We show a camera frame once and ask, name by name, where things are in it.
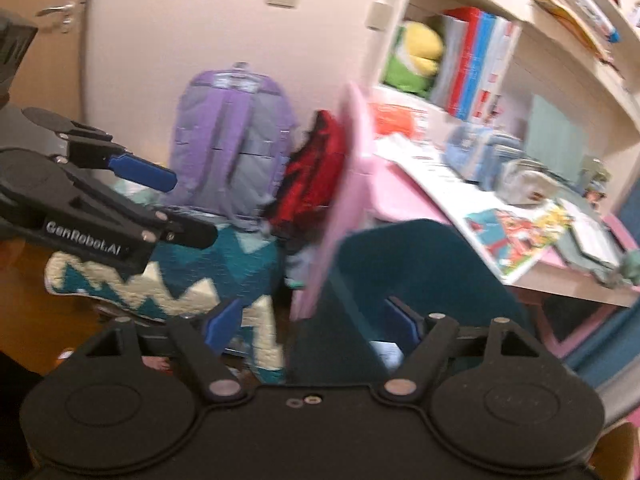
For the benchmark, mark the light blue box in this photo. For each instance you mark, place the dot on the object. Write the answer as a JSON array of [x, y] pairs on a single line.
[[480, 152]]

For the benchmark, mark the grey notebook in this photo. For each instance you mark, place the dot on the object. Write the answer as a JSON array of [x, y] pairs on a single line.
[[590, 240]]

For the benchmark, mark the orange packet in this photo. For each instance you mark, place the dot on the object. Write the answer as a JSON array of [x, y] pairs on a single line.
[[400, 117]]

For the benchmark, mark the pink panel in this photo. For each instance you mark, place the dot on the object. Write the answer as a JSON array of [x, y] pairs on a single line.
[[345, 170]]

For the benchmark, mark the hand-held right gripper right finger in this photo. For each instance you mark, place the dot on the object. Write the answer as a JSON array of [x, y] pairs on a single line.
[[402, 322]]

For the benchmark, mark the white paper sheet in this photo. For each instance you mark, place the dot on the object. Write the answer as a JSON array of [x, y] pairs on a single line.
[[420, 165]]

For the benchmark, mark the small toy figure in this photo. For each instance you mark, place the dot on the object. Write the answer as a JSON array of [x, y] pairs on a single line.
[[596, 180]]

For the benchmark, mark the white bookshelf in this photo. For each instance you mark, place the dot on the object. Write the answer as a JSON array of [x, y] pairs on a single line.
[[550, 75]]

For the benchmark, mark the stack of colourful books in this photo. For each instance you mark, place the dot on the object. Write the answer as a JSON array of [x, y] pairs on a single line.
[[575, 10]]

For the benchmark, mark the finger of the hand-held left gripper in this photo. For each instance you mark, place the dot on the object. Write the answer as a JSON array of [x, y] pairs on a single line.
[[145, 171], [185, 230]]

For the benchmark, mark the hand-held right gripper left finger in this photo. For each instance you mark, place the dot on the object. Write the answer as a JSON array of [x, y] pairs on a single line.
[[224, 327]]

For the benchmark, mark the white wall socket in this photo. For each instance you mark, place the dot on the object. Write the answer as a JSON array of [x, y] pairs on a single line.
[[378, 16]]

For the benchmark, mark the teal white zigzag blanket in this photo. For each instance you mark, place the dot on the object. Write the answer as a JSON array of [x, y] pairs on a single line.
[[240, 260]]

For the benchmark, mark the red bag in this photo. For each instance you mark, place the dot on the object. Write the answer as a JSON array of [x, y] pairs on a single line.
[[310, 180]]

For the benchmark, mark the pink desk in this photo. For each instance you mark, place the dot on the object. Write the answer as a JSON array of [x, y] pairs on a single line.
[[440, 195]]

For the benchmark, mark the green yellow plush toy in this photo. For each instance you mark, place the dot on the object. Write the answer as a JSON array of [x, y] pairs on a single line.
[[417, 55]]

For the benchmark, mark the wooden door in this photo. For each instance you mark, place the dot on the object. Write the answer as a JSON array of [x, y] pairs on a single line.
[[45, 70]]

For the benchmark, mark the colourful picture book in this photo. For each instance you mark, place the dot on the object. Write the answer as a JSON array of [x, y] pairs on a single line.
[[520, 240]]

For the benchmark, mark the row of red blue books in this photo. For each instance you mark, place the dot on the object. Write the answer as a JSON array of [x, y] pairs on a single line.
[[477, 65]]

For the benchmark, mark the purple backpack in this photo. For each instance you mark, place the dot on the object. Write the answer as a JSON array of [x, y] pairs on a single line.
[[225, 135]]

